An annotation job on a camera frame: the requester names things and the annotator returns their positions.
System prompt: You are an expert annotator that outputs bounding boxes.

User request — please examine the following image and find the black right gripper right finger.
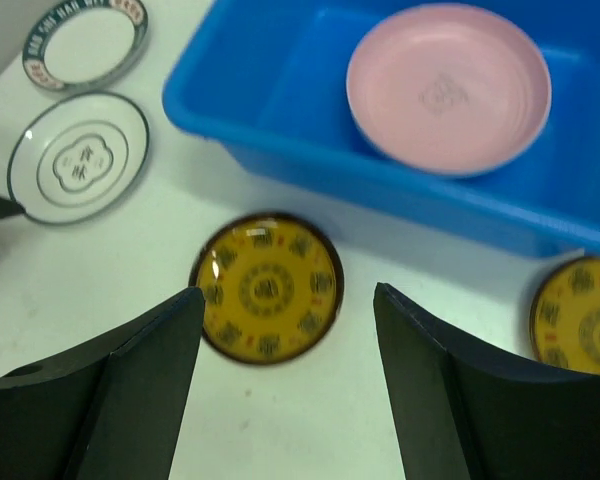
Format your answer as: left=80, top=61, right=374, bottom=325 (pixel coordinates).
left=373, top=283, right=600, bottom=479

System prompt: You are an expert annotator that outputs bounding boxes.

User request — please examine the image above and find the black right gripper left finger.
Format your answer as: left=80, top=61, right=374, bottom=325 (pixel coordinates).
left=0, top=287, right=204, bottom=479

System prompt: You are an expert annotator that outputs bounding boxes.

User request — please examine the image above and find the pink plate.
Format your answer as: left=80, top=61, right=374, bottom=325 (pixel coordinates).
left=346, top=3, right=552, bottom=177

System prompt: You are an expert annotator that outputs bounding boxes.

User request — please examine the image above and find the blue plastic bin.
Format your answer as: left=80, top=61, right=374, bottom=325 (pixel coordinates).
left=162, top=0, right=600, bottom=260

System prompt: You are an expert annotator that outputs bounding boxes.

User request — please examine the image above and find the yellow patterned plate right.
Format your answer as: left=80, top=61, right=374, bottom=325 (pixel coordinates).
left=529, top=256, right=600, bottom=375

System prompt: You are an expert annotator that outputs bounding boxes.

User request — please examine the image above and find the yellow patterned plate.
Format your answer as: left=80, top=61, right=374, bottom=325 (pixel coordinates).
left=188, top=211, right=345, bottom=366
left=529, top=256, right=600, bottom=375

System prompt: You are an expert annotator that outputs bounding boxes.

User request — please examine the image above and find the green rim plate left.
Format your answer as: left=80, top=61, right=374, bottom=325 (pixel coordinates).
left=21, top=0, right=149, bottom=93

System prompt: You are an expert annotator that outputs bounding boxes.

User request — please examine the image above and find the yellow patterned plate centre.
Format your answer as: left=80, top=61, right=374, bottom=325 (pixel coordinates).
left=188, top=211, right=345, bottom=366

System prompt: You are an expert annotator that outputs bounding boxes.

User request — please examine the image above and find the white plate thin green ring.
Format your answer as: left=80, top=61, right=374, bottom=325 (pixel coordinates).
left=6, top=91, right=151, bottom=227

